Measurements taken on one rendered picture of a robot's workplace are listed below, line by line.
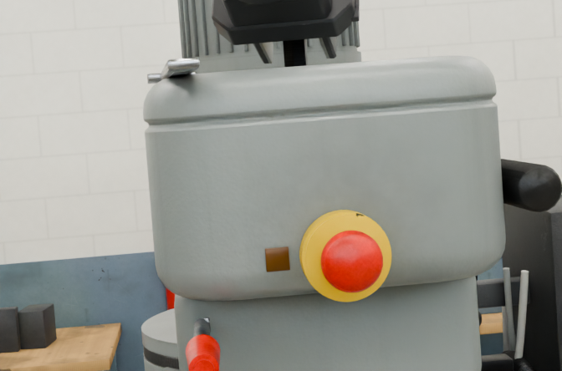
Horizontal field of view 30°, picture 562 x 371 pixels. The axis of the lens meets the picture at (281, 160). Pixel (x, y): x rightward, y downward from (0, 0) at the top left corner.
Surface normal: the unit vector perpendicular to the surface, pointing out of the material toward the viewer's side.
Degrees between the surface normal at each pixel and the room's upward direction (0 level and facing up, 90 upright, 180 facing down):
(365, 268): 92
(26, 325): 90
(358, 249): 85
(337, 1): 60
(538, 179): 90
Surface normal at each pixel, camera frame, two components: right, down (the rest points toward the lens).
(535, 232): -0.99, 0.08
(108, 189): 0.09, 0.04
